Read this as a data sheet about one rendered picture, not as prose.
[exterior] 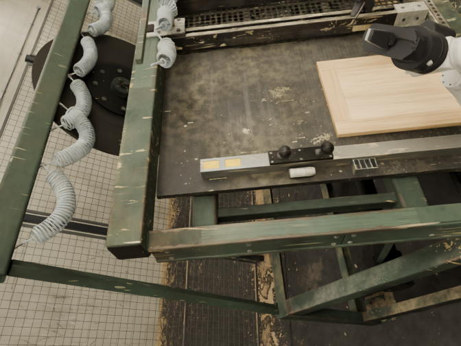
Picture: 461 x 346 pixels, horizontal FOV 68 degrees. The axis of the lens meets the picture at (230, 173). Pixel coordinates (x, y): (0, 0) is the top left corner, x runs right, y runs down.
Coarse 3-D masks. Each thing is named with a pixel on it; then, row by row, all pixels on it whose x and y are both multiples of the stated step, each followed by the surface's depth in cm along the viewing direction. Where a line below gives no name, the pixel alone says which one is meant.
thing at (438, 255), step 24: (456, 0) 214; (264, 192) 231; (360, 192) 172; (456, 240) 121; (384, 264) 142; (408, 264) 134; (432, 264) 126; (456, 264) 125; (336, 288) 160; (360, 288) 149; (384, 288) 148; (456, 288) 173; (288, 312) 183; (312, 312) 193; (336, 312) 203; (360, 312) 214; (384, 312) 202; (408, 312) 194
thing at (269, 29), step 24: (168, 0) 133; (240, 24) 145; (264, 24) 145; (288, 24) 142; (312, 24) 142; (336, 24) 143; (360, 24) 143; (384, 24) 144; (408, 24) 145; (192, 48) 148
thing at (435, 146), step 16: (368, 144) 109; (384, 144) 109; (400, 144) 108; (416, 144) 108; (432, 144) 107; (448, 144) 107; (208, 160) 111; (224, 160) 111; (256, 160) 110; (336, 160) 108; (352, 160) 108; (384, 160) 109; (208, 176) 112
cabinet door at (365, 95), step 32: (320, 64) 135; (352, 64) 133; (384, 64) 132; (352, 96) 125; (384, 96) 123; (416, 96) 122; (448, 96) 121; (352, 128) 116; (384, 128) 115; (416, 128) 115
